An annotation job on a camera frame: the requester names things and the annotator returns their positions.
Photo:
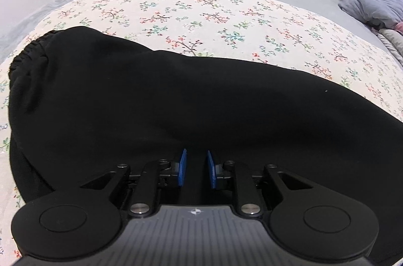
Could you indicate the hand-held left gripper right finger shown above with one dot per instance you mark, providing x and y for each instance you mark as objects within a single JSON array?
[{"x": 210, "y": 170}]

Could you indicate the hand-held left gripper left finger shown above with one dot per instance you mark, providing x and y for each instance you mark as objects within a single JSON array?
[{"x": 182, "y": 166}]

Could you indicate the black pants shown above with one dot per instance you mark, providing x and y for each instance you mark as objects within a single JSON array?
[{"x": 189, "y": 96}]

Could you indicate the floral print mat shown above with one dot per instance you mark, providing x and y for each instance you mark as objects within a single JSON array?
[{"x": 204, "y": 11}]

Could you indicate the grey quilt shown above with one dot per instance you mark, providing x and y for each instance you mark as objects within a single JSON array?
[{"x": 393, "y": 42}]

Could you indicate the blue-grey blanket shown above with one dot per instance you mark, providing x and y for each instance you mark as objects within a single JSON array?
[{"x": 371, "y": 4}]

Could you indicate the pink pillow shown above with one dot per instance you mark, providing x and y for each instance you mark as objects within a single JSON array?
[{"x": 400, "y": 27}]

